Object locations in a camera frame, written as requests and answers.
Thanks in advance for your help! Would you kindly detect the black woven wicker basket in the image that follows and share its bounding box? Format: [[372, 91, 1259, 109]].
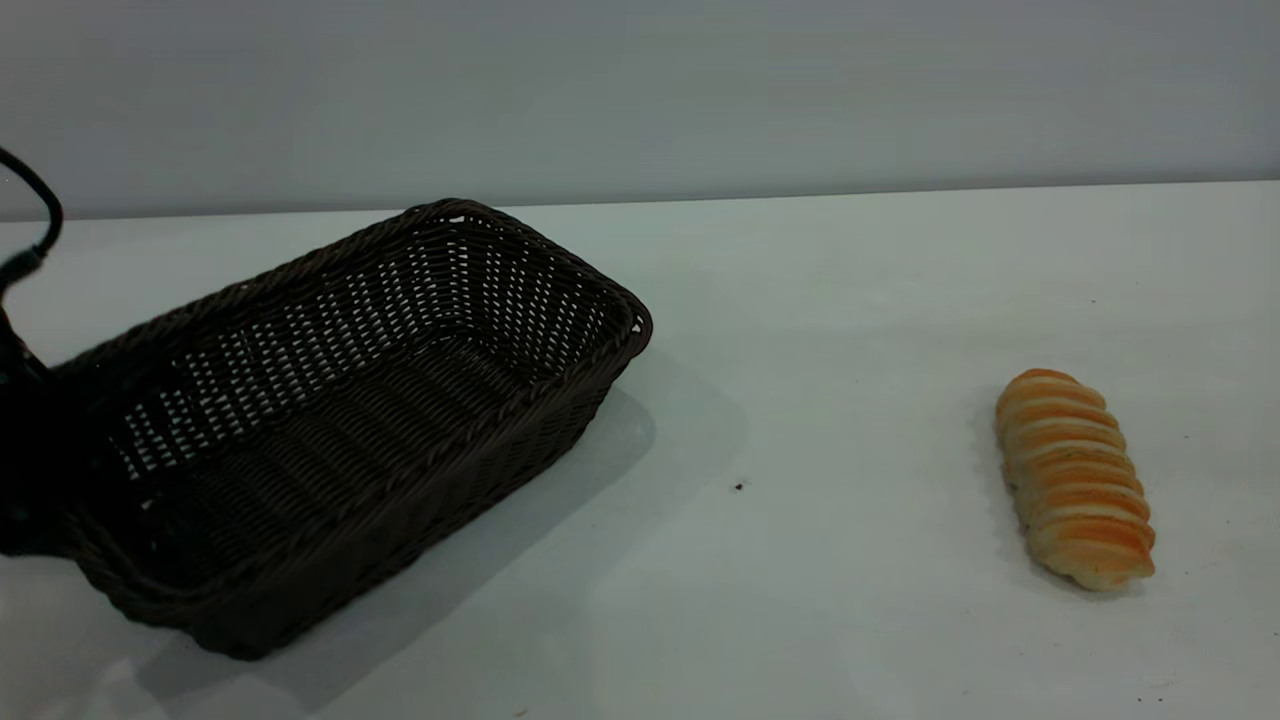
[[48, 198, 653, 661]]

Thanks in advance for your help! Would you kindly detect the golden ridged bread roll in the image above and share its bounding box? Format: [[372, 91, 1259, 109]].
[[995, 369, 1157, 592]]

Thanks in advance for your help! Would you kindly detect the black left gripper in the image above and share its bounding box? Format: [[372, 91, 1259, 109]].
[[0, 308, 83, 558]]

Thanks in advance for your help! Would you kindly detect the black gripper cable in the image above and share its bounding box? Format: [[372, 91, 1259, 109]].
[[0, 146, 65, 299]]

